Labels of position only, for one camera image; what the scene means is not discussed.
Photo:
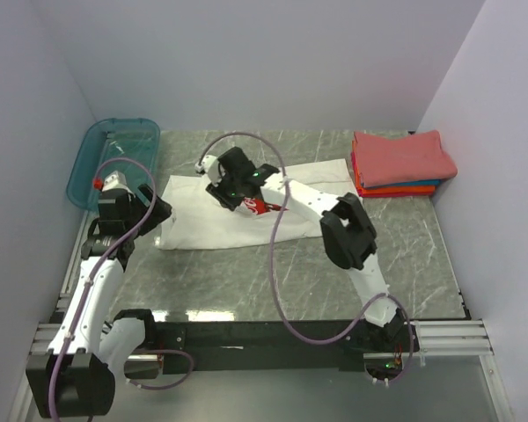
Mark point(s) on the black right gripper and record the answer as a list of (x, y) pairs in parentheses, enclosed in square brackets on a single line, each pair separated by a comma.
[(217, 192)]

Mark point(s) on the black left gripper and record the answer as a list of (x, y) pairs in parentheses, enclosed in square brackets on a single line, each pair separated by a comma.
[(162, 212)]

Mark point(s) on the white t shirt red print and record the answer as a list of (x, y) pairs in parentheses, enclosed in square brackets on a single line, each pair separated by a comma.
[(198, 222)]

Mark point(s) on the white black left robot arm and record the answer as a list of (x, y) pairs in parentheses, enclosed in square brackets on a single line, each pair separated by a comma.
[(76, 375)]

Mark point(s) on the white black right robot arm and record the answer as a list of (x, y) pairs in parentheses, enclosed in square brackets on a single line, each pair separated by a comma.
[(348, 236)]

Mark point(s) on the teal plastic bin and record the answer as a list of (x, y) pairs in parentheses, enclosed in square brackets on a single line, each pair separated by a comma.
[(137, 139)]

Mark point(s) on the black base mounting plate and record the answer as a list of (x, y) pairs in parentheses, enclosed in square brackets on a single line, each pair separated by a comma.
[(237, 345)]

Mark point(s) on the blue folded t shirt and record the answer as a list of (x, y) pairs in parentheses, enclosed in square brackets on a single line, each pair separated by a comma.
[(427, 182)]

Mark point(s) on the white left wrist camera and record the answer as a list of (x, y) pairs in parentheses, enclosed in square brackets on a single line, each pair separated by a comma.
[(115, 180)]

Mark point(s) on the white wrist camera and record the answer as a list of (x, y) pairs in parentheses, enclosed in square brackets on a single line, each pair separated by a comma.
[(115, 180), (209, 166)]

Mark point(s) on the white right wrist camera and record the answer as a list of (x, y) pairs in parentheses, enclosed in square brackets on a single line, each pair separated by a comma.
[(209, 166)]

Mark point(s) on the aluminium rail frame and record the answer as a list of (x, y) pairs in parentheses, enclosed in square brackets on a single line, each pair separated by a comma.
[(445, 337)]

